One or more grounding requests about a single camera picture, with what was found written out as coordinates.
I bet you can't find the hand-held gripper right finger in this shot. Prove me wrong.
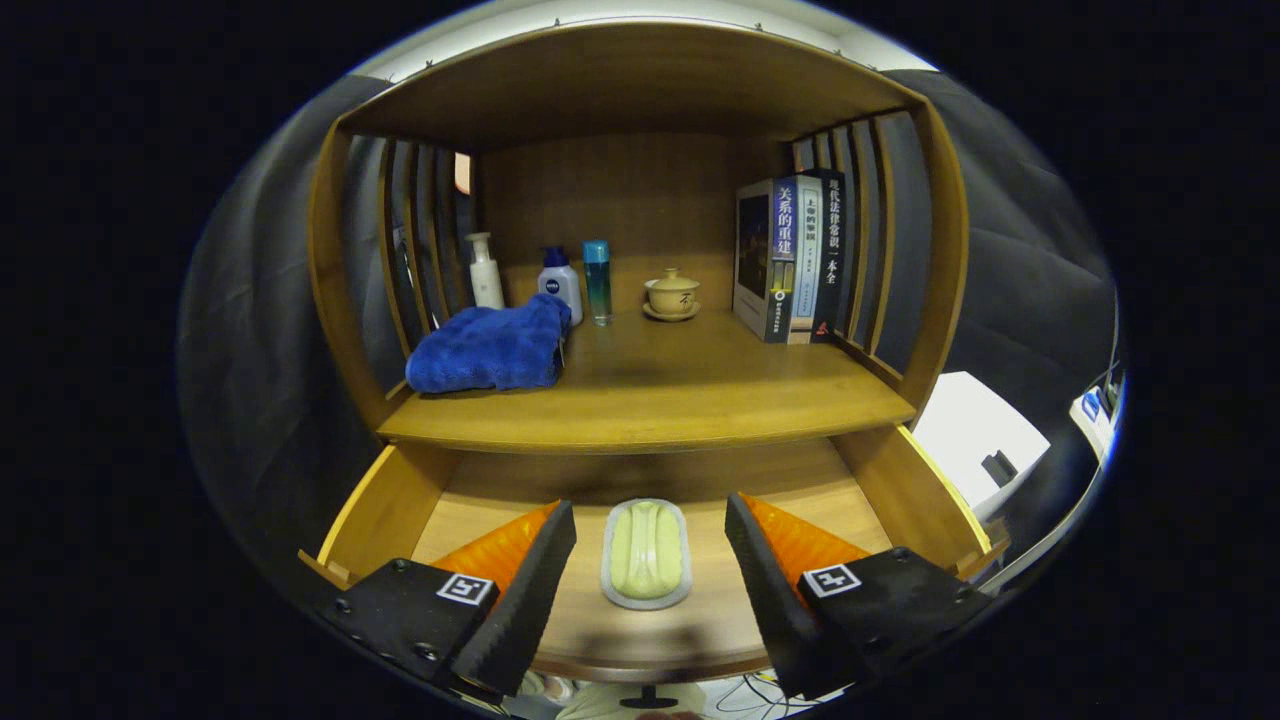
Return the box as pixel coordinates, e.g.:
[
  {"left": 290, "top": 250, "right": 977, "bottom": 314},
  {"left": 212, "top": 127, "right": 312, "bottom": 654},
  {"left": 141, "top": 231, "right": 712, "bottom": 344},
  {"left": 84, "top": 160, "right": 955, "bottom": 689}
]
[{"left": 725, "top": 492, "right": 996, "bottom": 699}]

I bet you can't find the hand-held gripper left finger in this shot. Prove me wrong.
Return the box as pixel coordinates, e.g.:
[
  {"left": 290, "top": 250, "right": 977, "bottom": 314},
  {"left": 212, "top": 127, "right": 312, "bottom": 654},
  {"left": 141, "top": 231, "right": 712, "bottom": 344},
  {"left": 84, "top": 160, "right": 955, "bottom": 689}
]
[{"left": 298, "top": 500, "right": 578, "bottom": 698}]

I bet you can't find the wooden drawer with black knob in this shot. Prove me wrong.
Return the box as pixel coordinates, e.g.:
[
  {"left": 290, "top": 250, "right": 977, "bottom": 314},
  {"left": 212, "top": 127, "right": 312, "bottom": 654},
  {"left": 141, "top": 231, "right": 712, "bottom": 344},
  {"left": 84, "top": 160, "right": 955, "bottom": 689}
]
[{"left": 298, "top": 425, "right": 1011, "bottom": 711}]

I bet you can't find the pale green soap bar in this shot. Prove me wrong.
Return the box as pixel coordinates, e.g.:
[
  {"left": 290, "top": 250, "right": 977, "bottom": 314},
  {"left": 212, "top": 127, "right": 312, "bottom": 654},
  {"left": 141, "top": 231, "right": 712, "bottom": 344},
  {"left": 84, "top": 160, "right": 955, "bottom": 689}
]
[{"left": 610, "top": 503, "right": 684, "bottom": 600}]

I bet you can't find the wooden cabinet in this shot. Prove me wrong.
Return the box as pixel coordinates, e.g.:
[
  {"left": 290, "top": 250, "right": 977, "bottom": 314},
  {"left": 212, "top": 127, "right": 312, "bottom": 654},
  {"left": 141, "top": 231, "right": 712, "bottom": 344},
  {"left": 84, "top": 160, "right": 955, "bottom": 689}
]
[{"left": 298, "top": 20, "right": 1011, "bottom": 691}]

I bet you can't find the blue towel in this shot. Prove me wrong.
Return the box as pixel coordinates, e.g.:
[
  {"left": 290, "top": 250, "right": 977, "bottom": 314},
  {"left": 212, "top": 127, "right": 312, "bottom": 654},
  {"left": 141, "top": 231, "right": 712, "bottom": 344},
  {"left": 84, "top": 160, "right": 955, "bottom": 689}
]
[{"left": 405, "top": 293, "right": 573, "bottom": 395}]

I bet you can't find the white box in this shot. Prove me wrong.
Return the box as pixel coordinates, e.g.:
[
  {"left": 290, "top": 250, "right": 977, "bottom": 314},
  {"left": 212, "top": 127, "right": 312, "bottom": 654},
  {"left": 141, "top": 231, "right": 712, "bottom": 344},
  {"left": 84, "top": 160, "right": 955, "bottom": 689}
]
[{"left": 912, "top": 371, "right": 1051, "bottom": 496}]

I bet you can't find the white pump bottle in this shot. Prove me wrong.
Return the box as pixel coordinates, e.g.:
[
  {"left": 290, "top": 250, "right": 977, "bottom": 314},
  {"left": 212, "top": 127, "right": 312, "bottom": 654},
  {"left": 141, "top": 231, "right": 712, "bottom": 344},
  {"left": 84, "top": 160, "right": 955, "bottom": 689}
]
[{"left": 465, "top": 232, "right": 506, "bottom": 311}]

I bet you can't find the white bottle with blue cap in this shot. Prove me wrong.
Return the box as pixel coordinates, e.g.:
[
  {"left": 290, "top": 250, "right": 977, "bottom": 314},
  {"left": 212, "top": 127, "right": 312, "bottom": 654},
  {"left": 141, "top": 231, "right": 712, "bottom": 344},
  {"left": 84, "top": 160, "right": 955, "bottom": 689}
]
[{"left": 537, "top": 246, "right": 583, "bottom": 326}]

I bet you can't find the beige lidded tea cup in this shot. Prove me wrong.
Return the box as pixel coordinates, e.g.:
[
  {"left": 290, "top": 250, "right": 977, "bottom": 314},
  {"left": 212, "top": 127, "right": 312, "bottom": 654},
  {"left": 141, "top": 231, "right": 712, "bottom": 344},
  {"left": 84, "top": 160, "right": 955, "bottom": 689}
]
[{"left": 642, "top": 267, "right": 701, "bottom": 322}]

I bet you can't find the teal bottle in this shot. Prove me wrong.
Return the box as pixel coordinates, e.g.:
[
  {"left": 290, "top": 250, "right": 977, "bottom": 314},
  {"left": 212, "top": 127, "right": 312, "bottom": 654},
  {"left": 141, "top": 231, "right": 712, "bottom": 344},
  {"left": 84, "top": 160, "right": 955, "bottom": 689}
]
[{"left": 583, "top": 239, "right": 614, "bottom": 327}]

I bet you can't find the light blue book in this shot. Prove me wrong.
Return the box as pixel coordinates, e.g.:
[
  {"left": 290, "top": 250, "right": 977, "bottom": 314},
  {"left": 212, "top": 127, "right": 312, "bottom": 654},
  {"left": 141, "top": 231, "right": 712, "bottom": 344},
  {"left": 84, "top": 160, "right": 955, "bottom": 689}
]
[{"left": 788, "top": 175, "right": 824, "bottom": 345}]

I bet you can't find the dark blue book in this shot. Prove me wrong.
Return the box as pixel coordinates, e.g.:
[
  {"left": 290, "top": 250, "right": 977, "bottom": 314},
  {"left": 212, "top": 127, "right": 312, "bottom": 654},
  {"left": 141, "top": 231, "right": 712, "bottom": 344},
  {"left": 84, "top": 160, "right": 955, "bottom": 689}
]
[{"left": 733, "top": 178, "right": 798, "bottom": 344}]

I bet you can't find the black book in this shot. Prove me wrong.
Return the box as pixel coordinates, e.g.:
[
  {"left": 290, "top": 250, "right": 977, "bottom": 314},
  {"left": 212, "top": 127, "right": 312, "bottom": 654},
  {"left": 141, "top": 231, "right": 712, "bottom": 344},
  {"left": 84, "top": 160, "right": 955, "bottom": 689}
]
[{"left": 805, "top": 168, "right": 846, "bottom": 341}]

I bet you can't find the white side desk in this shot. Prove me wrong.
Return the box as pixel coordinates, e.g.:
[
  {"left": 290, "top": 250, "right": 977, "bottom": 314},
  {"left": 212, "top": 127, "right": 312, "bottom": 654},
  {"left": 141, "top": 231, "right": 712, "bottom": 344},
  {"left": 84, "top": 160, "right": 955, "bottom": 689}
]
[{"left": 1068, "top": 370, "right": 1126, "bottom": 463}]

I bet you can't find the black backdrop cloth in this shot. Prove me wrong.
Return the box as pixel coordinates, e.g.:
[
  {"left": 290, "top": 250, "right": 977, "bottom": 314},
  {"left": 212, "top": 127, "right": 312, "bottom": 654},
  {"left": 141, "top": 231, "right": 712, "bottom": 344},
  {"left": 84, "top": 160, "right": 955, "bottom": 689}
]
[{"left": 178, "top": 70, "right": 1121, "bottom": 601}]

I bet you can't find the tangle of black cables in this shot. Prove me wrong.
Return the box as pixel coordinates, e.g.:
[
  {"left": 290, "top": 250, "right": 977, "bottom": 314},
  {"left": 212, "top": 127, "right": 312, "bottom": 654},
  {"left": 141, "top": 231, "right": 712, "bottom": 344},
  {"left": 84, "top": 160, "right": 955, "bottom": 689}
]
[{"left": 712, "top": 672, "right": 803, "bottom": 717}]

